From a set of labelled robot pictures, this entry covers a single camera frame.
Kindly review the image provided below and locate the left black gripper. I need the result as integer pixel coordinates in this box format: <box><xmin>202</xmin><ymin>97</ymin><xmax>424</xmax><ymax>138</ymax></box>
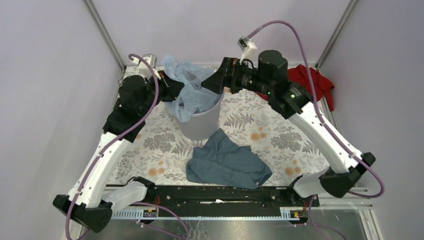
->
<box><xmin>138</xmin><ymin>69</ymin><xmax>185</xmax><ymax>116</ymax></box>

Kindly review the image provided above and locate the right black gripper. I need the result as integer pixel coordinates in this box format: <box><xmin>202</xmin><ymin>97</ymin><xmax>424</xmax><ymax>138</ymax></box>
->
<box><xmin>200</xmin><ymin>56</ymin><xmax>273</xmax><ymax>96</ymax></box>

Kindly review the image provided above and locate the light blue plastic trash bag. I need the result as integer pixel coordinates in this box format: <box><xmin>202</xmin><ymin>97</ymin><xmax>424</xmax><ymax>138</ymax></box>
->
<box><xmin>161</xmin><ymin>55</ymin><xmax>221</xmax><ymax>123</ymax></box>

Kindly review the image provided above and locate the grey plastic trash bin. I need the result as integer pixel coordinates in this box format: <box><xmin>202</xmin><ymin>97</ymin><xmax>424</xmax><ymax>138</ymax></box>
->
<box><xmin>165</xmin><ymin>91</ymin><xmax>224</xmax><ymax>141</ymax></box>

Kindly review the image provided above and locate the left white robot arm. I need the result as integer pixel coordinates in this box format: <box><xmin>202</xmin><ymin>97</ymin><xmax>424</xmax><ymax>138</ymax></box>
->
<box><xmin>52</xmin><ymin>70</ymin><xmax>184</xmax><ymax>233</ymax></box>

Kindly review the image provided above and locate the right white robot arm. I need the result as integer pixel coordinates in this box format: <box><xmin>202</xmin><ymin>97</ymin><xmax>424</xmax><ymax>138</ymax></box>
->
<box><xmin>201</xmin><ymin>50</ymin><xmax>376</xmax><ymax>206</ymax></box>

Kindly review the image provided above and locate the floral patterned table mat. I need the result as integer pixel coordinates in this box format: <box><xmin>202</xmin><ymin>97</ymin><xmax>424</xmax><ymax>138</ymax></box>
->
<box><xmin>107</xmin><ymin>65</ymin><xmax>343</xmax><ymax>187</ymax></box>

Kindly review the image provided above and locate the blue-grey cloth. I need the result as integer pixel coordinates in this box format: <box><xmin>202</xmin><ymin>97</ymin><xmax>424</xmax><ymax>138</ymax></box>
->
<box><xmin>185</xmin><ymin>128</ymin><xmax>273</xmax><ymax>190</ymax></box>

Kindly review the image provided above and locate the red cloth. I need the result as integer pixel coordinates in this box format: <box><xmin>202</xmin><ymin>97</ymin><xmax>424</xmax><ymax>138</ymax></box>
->
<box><xmin>257</xmin><ymin>64</ymin><xmax>335</xmax><ymax>118</ymax></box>

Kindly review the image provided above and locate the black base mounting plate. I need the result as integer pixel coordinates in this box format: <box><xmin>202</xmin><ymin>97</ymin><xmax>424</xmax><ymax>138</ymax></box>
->
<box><xmin>143</xmin><ymin>185</ymin><xmax>320</xmax><ymax>213</ymax></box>

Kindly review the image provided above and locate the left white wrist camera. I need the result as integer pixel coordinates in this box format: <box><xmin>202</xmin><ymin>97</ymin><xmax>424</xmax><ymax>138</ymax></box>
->
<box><xmin>137</xmin><ymin>53</ymin><xmax>157</xmax><ymax>78</ymax></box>

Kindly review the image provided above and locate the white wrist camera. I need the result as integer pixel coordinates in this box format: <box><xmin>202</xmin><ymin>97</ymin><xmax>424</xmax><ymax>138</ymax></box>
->
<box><xmin>237</xmin><ymin>36</ymin><xmax>258</xmax><ymax>63</ymax></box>
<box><xmin>137</xmin><ymin>53</ymin><xmax>157</xmax><ymax>78</ymax></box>

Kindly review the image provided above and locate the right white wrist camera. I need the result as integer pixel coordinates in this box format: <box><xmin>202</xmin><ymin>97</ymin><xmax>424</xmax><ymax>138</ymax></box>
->
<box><xmin>237</xmin><ymin>36</ymin><xmax>258</xmax><ymax>63</ymax></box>

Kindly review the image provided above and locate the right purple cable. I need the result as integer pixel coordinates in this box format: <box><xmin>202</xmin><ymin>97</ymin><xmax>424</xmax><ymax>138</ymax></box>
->
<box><xmin>246</xmin><ymin>20</ymin><xmax>386</xmax><ymax>200</ymax></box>

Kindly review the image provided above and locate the purple cable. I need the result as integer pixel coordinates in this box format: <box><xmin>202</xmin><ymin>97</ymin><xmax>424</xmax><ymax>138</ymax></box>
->
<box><xmin>246</xmin><ymin>20</ymin><xmax>386</xmax><ymax>200</ymax></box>
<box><xmin>64</xmin><ymin>53</ymin><xmax>191</xmax><ymax>240</ymax></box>

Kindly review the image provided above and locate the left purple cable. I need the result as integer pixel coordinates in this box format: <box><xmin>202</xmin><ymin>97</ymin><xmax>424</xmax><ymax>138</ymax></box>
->
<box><xmin>64</xmin><ymin>53</ymin><xmax>191</xmax><ymax>240</ymax></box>

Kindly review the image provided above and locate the aluminium slotted rail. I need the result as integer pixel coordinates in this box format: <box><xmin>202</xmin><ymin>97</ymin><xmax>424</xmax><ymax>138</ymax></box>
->
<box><xmin>111</xmin><ymin>207</ymin><xmax>301</xmax><ymax>222</ymax></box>

